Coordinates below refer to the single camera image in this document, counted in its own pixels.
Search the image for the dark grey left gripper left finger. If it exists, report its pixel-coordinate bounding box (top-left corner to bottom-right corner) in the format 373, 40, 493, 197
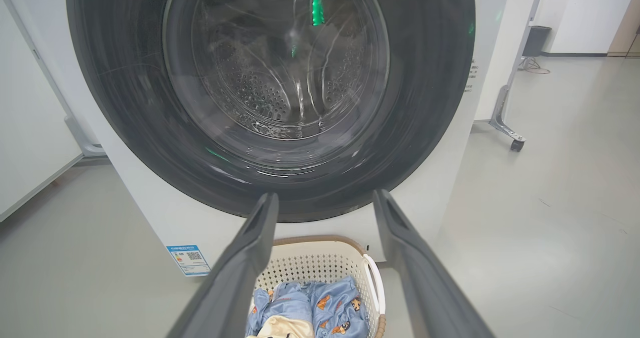
167, 193, 280, 338

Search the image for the blue energy label sticker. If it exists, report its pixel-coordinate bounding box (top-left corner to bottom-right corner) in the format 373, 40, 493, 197
166, 244, 212, 277

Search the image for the cream garment with black print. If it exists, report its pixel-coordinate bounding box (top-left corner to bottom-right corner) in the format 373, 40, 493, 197
247, 315, 315, 338

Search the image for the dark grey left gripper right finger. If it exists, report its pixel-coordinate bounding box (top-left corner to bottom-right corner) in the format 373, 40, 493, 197
373, 189, 496, 338

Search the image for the white front-load washing machine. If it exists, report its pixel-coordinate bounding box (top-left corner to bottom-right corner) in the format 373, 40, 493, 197
10, 0, 513, 277

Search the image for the black waste bin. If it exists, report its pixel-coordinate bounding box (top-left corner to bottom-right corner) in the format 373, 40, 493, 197
522, 26, 552, 58

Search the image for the blue cartoon print garment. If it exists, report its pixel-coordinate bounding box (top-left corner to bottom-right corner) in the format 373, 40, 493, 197
305, 276, 371, 338
245, 282, 315, 336

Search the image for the small printed text label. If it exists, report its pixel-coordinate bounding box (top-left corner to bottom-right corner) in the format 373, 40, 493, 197
464, 60, 479, 94

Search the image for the cream perforated basket brown rim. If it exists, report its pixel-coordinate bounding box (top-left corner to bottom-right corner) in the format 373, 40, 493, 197
245, 235, 387, 338

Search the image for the thin floor cable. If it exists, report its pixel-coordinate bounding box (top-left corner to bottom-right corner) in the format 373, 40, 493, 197
517, 58, 551, 75

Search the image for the black round glass washer door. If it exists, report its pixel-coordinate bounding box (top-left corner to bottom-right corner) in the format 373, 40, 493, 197
65, 0, 477, 223

